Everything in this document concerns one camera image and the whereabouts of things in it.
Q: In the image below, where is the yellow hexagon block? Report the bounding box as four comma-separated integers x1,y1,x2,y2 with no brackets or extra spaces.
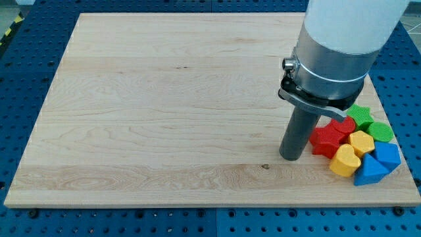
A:
347,130,375,158

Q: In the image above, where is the blue pentagon block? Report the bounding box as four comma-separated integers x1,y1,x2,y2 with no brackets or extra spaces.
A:
372,142,401,172

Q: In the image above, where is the light wooden board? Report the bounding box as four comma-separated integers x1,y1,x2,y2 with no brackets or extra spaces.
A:
4,13,420,209

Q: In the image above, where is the green cylinder block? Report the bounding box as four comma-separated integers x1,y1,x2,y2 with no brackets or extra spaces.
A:
366,122,394,142

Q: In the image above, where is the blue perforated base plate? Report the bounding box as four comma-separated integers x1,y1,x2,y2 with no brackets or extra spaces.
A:
1,0,420,236

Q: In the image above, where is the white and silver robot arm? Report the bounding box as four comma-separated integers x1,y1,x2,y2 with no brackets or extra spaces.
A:
279,0,409,121

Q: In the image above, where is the red star block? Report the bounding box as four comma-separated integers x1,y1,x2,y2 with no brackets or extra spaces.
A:
309,124,345,159

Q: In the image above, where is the green star block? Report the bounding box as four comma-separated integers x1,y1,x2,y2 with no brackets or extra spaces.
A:
347,104,374,132

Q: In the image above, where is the blue triangle block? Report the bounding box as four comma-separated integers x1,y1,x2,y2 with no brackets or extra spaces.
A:
354,153,389,186

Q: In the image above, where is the yellow heart block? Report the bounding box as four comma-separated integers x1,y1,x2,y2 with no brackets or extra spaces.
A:
329,144,361,177

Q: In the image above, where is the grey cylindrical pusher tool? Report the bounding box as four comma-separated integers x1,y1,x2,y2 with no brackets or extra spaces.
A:
279,107,320,161

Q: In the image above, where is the red cylinder block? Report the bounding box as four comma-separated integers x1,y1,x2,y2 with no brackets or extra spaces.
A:
330,117,356,135

